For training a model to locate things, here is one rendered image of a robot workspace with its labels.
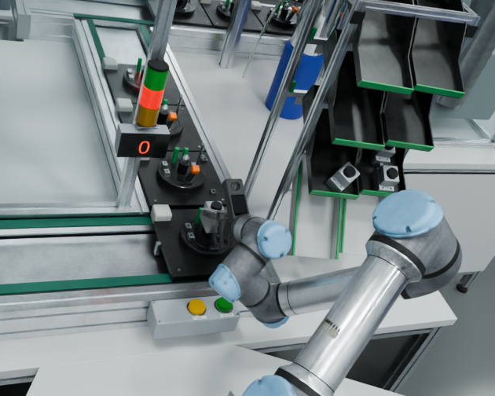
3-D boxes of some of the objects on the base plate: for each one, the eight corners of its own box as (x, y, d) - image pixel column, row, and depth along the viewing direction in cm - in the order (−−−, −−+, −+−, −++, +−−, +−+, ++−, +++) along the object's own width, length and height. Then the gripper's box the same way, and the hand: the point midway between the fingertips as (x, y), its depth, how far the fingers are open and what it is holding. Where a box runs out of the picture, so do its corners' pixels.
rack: (358, 253, 207) (485, 20, 159) (252, 259, 192) (357, 2, 143) (331, 207, 221) (440, -21, 173) (230, 209, 206) (319, -40, 157)
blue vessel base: (309, 120, 260) (333, 60, 243) (273, 119, 253) (295, 57, 237) (294, 97, 270) (317, 38, 254) (259, 96, 264) (280, 34, 247)
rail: (273, 314, 178) (286, 287, 171) (-103, 350, 140) (-105, 317, 133) (266, 298, 182) (279, 271, 175) (-102, 329, 144) (-105, 296, 137)
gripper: (222, 252, 150) (189, 236, 169) (269, 250, 155) (232, 234, 174) (224, 214, 149) (191, 203, 168) (271, 214, 154) (233, 202, 173)
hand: (214, 208), depth 170 cm, fingers closed on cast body, 4 cm apart
